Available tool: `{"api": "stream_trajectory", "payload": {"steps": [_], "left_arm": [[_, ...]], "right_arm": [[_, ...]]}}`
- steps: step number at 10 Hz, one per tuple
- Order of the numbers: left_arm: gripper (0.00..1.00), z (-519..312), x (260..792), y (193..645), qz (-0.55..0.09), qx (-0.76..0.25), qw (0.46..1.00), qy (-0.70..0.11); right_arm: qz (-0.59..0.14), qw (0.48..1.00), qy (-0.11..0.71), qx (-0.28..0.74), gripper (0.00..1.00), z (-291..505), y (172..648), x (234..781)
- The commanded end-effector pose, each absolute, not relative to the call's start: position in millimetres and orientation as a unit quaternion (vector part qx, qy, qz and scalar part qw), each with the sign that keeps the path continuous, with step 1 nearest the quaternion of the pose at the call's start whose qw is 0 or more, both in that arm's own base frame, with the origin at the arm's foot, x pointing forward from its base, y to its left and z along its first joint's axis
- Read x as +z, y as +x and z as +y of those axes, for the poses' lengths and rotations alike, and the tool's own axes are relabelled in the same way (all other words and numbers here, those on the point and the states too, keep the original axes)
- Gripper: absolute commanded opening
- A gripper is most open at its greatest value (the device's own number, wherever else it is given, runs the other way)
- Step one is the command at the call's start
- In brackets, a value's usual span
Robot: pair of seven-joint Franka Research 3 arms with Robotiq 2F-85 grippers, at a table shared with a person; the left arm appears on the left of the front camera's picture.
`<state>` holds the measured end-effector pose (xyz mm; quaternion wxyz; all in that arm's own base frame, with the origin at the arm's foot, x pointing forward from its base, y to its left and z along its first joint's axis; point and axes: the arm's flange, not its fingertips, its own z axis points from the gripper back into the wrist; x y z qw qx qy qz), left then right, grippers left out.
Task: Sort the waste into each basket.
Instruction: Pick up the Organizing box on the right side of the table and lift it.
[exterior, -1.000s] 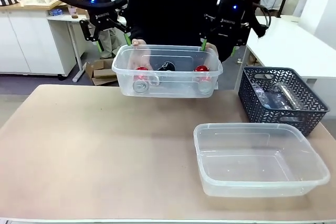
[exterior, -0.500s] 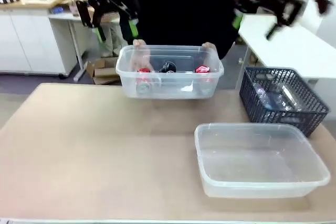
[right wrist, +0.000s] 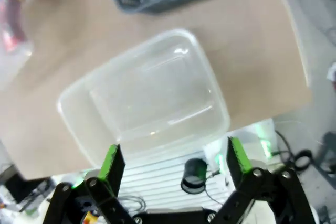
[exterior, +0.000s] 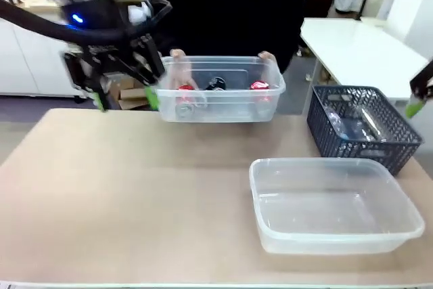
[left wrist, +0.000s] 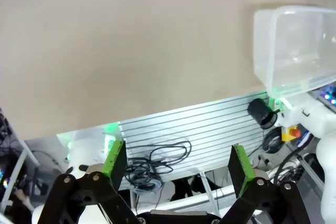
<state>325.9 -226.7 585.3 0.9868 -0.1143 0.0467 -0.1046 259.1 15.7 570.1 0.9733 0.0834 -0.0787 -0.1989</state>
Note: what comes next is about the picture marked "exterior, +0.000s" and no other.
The white side table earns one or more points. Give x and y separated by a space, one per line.
355 48

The person's left hand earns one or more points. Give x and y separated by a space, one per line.
266 55

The clear plastic bottle with label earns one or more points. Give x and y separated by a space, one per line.
338 123

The cardboard box on floor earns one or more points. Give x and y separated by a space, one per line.
130 94

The black soda can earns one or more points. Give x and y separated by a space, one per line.
216 84

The white cabinet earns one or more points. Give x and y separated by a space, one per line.
30 65

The person's right hand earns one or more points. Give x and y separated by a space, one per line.
177 53

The clear plastic bin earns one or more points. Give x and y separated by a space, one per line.
220 113
338 238

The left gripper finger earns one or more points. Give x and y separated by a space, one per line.
149 62
88 69

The person in black sweater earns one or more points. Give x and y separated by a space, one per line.
230 15

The dark blue woven-pattern basket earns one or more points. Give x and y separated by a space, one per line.
358 158

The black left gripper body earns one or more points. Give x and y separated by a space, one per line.
98 18

